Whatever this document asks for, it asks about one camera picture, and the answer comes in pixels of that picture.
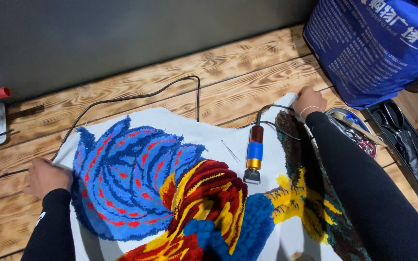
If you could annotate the person's right fingers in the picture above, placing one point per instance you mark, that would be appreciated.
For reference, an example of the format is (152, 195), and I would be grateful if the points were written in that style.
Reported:
(296, 103)

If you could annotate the person's left fingers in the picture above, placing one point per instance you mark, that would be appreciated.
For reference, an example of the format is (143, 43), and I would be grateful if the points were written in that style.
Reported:
(35, 174)

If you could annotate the electric carpet trimmer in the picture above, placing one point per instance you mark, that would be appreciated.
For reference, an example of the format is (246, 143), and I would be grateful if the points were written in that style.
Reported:
(255, 152)

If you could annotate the person's left hand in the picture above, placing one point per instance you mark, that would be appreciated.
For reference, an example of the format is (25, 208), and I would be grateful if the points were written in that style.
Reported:
(45, 179)

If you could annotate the large black scissors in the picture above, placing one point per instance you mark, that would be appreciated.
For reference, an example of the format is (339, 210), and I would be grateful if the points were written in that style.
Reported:
(399, 134)

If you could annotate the blue shopping bag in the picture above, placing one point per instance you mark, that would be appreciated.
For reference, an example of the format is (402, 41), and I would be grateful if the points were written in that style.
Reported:
(376, 47)

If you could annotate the thin metal tweezers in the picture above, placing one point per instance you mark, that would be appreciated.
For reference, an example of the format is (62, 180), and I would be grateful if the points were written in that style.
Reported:
(230, 150)

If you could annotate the colourful tufted rug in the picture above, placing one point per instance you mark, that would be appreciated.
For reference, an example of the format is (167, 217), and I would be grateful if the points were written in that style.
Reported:
(180, 195)

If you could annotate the round metal tray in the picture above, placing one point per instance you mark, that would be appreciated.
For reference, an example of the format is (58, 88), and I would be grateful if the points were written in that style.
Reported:
(343, 127)

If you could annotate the person's right hand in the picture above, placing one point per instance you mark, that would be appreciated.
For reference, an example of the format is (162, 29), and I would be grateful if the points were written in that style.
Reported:
(308, 99)

